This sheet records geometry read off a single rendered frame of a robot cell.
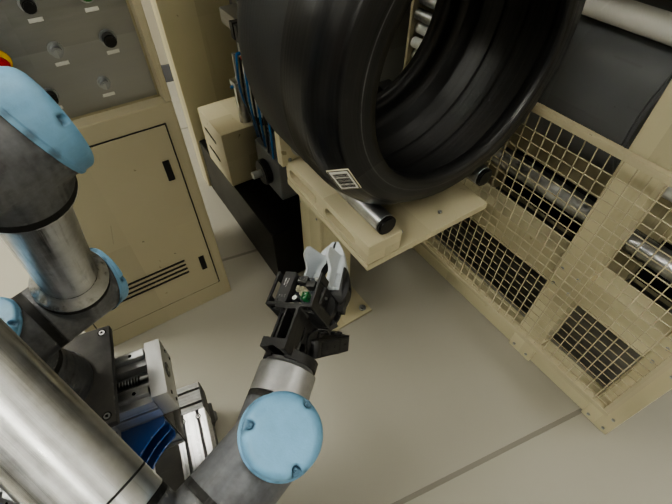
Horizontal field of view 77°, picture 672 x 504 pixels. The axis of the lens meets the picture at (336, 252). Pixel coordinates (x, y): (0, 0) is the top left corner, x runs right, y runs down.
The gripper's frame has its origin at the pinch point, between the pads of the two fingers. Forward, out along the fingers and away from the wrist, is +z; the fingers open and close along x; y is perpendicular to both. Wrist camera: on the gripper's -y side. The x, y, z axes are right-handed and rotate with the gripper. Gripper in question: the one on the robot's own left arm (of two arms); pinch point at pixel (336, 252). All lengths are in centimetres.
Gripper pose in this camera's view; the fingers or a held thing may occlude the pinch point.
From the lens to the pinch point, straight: 66.6
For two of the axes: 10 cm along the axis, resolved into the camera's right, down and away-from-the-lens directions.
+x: -8.9, 0.0, 4.5
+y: -3.6, -5.9, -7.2
